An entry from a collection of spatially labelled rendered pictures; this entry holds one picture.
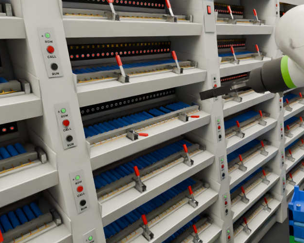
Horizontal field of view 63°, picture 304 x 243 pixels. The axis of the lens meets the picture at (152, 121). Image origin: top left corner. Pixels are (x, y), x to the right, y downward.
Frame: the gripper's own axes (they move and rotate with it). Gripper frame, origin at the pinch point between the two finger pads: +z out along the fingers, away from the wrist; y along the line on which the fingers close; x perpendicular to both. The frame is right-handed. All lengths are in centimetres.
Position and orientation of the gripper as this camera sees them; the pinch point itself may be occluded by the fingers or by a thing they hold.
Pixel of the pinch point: (211, 93)
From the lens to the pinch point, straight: 91.1
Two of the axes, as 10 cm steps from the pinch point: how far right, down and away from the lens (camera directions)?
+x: -2.6, -9.6, -0.4
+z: -6.2, 1.3, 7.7
